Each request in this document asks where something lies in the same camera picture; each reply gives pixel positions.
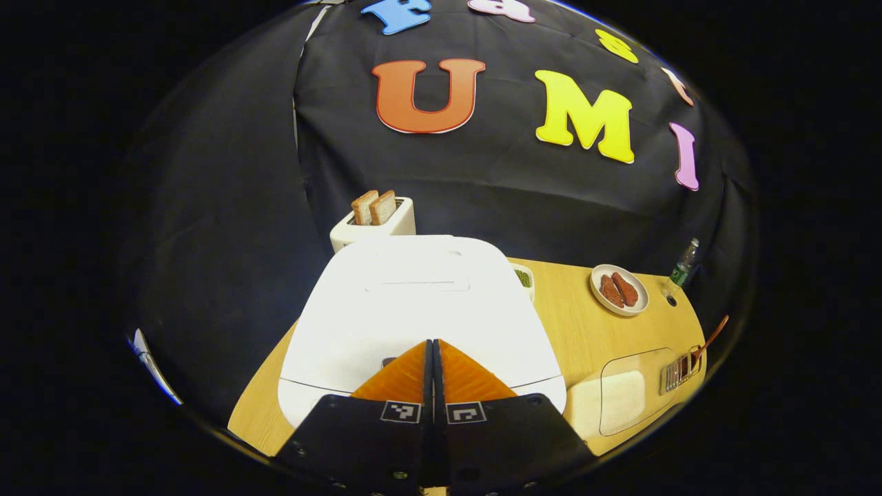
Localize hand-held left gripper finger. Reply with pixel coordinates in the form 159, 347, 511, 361
274, 339, 435, 493
434, 339, 595, 493

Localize white toaster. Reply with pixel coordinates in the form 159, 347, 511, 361
329, 196, 417, 254

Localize clear container of rice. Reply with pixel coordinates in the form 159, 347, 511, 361
564, 347, 683, 442

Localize clear plastic water bottle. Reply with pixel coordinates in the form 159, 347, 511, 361
661, 238, 701, 298

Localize metal wire chopstick holder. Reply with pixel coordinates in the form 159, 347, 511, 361
660, 347, 705, 395

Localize white round plate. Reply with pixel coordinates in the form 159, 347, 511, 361
590, 264, 650, 318

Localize toasted bread slice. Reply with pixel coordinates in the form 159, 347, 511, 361
369, 190, 398, 226
351, 190, 380, 226

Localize white divided condiment dish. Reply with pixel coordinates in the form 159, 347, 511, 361
511, 263, 536, 302

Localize brown wooden spoon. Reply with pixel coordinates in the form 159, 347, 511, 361
691, 315, 730, 362

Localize white rice cooker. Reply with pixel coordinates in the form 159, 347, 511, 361
278, 234, 568, 429

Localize brown meat piece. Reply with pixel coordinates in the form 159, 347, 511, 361
612, 271, 639, 307
599, 274, 625, 309

